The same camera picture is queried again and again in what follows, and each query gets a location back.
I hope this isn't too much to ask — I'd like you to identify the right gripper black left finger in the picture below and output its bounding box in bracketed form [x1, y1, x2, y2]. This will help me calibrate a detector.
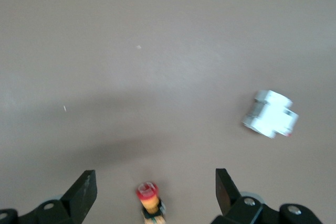
[0, 169, 98, 224]

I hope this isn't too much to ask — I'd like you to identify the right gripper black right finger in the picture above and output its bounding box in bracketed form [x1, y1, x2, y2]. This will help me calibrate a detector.
[211, 168, 322, 224]

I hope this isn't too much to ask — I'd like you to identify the yellow red emergency stop button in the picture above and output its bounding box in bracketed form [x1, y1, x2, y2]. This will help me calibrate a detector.
[135, 181, 166, 224]

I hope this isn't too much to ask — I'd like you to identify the white circuit breaker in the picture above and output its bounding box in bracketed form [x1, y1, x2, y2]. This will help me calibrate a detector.
[241, 89, 300, 140]

